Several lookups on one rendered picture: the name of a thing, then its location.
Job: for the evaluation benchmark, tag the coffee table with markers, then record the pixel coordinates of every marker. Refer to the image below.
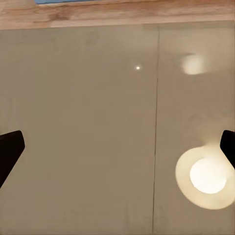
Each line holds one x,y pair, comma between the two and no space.
122,127

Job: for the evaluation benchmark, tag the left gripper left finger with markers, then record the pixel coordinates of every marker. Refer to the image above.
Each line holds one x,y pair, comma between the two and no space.
11,147

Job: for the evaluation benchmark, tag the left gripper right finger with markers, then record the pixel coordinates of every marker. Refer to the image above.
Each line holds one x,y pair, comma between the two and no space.
227,145

